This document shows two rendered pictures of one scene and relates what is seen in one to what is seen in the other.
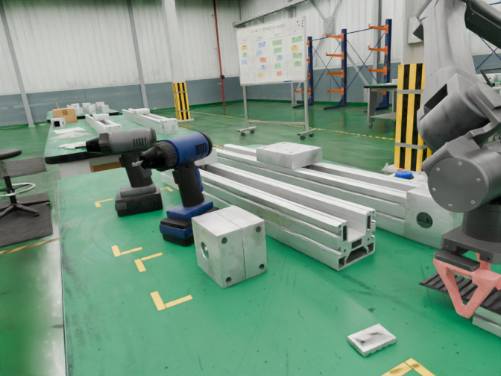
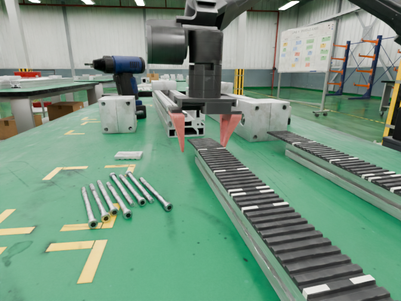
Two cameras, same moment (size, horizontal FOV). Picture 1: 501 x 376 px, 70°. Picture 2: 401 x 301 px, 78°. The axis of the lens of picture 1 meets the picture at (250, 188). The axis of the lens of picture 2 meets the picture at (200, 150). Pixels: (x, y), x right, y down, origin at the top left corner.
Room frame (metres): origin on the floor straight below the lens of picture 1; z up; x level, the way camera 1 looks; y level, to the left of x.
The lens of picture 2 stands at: (-0.03, -0.43, 0.94)
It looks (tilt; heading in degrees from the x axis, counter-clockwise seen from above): 17 degrees down; 20
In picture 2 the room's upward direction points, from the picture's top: straight up
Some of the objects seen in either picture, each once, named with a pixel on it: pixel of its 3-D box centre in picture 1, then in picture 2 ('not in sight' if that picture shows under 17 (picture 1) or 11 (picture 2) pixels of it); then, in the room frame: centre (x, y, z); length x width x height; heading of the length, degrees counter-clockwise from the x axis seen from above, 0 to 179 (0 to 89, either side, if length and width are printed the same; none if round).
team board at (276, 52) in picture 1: (272, 82); (301, 71); (6.64, -0.55, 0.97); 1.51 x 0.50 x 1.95; 47
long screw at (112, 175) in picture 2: not in sight; (121, 188); (0.23, -0.21, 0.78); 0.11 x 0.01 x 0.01; 52
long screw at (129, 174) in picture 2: not in sight; (138, 185); (0.25, -0.23, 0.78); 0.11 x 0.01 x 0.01; 52
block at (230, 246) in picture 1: (235, 242); (123, 113); (0.58, 0.04, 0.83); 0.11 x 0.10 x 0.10; 121
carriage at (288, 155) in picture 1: (288, 159); (213, 90); (0.99, -0.11, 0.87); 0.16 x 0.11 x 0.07; 33
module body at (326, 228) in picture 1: (233, 191); (169, 103); (0.89, 0.04, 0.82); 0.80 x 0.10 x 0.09; 33
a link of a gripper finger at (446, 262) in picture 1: (473, 278); (190, 126); (0.37, -0.26, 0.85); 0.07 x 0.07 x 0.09; 33
